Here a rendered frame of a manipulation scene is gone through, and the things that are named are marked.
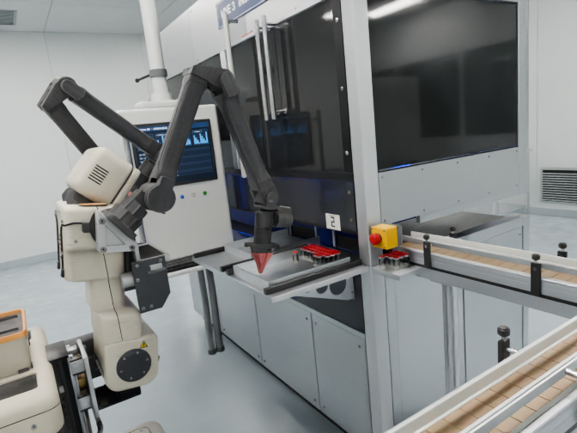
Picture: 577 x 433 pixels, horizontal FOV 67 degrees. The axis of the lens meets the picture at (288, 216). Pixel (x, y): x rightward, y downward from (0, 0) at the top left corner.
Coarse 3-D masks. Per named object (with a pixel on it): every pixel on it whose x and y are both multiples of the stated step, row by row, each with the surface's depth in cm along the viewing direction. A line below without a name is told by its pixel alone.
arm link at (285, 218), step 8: (272, 192) 139; (272, 200) 139; (264, 208) 139; (272, 208) 140; (280, 208) 143; (288, 208) 146; (280, 216) 143; (288, 216) 145; (280, 224) 144; (288, 224) 146
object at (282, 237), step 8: (272, 232) 208; (280, 232) 211; (240, 240) 200; (248, 240) 202; (272, 240) 207; (280, 240) 205; (288, 240) 204; (296, 240) 202; (304, 240) 187; (312, 240) 190; (232, 248) 189; (240, 248) 197; (248, 248) 196; (280, 248) 181; (240, 256) 183; (248, 256) 176
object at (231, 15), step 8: (224, 0) 206; (232, 0) 200; (240, 0) 194; (248, 0) 188; (256, 0) 183; (264, 0) 178; (216, 8) 214; (224, 8) 208; (232, 8) 201; (240, 8) 195; (248, 8) 189; (232, 16) 203; (240, 16) 197
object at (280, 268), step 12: (288, 252) 173; (300, 252) 176; (240, 264) 162; (252, 264) 165; (276, 264) 168; (288, 264) 167; (300, 264) 165; (312, 264) 164; (336, 264) 154; (240, 276) 157; (252, 276) 148; (264, 276) 156; (276, 276) 154; (288, 276) 143; (300, 276) 146
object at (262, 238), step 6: (258, 228) 141; (264, 228) 140; (270, 228) 142; (258, 234) 141; (264, 234) 141; (270, 234) 142; (258, 240) 141; (264, 240) 141; (270, 240) 143; (246, 246) 142; (252, 246) 138; (258, 246) 139; (264, 246) 140; (270, 246) 142; (276, 246) 143
